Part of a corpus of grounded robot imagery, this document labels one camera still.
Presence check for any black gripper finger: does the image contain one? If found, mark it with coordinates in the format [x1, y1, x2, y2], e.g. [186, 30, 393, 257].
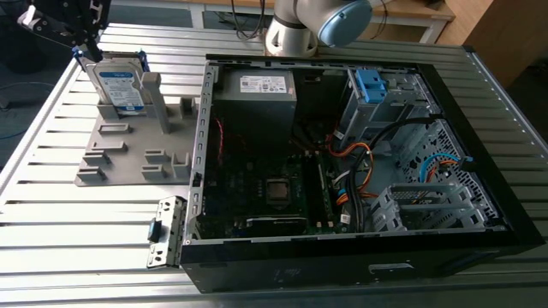
[25, 12, 82, 49]
[80, 30, 104, 64]

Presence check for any hard disk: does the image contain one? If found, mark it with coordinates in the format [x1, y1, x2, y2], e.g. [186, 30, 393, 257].
[72, 46, 149, 116]

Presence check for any blue disk wire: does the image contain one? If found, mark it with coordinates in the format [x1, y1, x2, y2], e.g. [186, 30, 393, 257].
[420, 152, 474, 185]

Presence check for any metal disk bay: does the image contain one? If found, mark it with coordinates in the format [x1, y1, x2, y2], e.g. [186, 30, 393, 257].
[369, 184, 501, 232]

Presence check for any black round bin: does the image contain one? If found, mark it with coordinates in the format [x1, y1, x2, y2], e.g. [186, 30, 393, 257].
[0, 0, 49, 75]

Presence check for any grey parts rack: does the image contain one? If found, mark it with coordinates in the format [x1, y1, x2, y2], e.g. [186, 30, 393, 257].
[74, 72, 202, 187]

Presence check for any grey power supply unit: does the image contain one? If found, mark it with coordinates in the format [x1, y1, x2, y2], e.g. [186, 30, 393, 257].
[212, 69, 297, 149]

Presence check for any dark green motherboard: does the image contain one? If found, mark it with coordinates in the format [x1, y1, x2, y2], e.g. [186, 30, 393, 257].
[200, 148, 345, 239]

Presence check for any CPU socket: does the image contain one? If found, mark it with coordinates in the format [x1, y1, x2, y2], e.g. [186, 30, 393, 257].
[264, 178, 294, 208]

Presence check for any blue plastic bay latch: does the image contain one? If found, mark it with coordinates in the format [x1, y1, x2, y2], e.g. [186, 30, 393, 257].
[353, 69, 389, 105]

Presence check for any black graphics card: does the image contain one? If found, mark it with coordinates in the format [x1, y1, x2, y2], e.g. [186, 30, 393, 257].
[245, 216, 309, 235]

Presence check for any green RAM stick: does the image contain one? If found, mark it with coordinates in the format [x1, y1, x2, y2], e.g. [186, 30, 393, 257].
[314, 150, 336, 229]

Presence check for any metal drive cage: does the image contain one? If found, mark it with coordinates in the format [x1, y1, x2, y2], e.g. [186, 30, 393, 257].
[340, 68, 441, 149]

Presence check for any black PC case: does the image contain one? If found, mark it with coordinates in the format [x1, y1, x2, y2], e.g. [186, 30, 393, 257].
[178, 53, 546, 293]

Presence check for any brown cabinet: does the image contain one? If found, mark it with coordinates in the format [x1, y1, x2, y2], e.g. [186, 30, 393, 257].
[436, 0, 548, 87]

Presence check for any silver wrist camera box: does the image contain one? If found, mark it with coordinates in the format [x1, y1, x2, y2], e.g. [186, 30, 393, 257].
[16, 5, 37, 30]

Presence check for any thin red wire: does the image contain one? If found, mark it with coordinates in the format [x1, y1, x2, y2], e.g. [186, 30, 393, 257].
[212, 117, 226, 163]

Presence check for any metal bracket with blue latch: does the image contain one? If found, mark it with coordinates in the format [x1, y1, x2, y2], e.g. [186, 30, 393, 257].
[145, 194, 188, 269]

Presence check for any orange wire bundle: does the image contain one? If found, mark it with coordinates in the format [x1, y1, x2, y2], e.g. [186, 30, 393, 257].
[328, 142, 381, 207]

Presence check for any wooden desk white frame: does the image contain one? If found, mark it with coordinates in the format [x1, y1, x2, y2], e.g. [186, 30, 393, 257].
[64, 0, 456, 45]

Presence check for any thick black case cable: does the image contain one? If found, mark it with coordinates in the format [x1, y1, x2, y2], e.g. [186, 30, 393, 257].
[346, 116, 444, 232]

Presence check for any orange disk power wire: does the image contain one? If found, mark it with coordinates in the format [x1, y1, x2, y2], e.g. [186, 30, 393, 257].
[429, 159, 460, 180]

